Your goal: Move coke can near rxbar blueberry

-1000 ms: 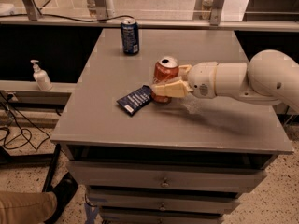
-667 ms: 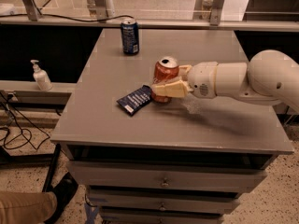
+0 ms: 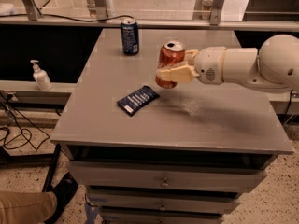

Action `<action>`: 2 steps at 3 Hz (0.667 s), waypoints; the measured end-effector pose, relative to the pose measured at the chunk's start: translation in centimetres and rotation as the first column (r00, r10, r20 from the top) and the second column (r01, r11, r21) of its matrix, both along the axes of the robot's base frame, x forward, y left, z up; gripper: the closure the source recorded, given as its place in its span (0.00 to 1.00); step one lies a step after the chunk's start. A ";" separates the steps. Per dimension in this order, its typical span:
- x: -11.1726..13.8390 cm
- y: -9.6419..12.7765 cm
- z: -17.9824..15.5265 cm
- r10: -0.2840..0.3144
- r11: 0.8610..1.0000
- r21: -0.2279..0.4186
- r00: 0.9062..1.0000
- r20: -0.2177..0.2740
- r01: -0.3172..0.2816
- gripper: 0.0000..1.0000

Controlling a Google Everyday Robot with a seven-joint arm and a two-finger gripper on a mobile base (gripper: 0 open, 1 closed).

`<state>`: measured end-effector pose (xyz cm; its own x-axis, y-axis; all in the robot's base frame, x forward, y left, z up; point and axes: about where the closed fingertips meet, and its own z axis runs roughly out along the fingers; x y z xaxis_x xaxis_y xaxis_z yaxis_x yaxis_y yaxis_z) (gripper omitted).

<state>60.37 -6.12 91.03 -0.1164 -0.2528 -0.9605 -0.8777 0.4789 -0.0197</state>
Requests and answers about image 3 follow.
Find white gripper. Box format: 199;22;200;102
156;47;226;85

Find red coke can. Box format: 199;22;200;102
154;40;187;90

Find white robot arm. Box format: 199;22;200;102
157;35;299;93

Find blue pepsi can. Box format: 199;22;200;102
121;18;139;55

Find blue rxbar wrapper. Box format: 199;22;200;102
117;86;160;116

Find grey drawer cabinet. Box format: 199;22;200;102
50;27;295;224

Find top grey drawer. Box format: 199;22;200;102
67;161;266;193

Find grey drawer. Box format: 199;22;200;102
88;189;239;215
67;161;266;193
100;208;223;224

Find white pump bottle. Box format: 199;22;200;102
30;60;52;91

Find middle grey drawer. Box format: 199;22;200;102
88;189;239;215

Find black metal stand leg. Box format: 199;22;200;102
42;144;61;192

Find bottom grey drawer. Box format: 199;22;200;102
100;208;223;224

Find black shoe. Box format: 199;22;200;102
45;173;78;224

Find tan trouser leg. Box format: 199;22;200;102
0;191;58;224

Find black cable on ledge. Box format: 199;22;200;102
0;12;135;23

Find black floor cables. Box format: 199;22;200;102
0;91;52;151

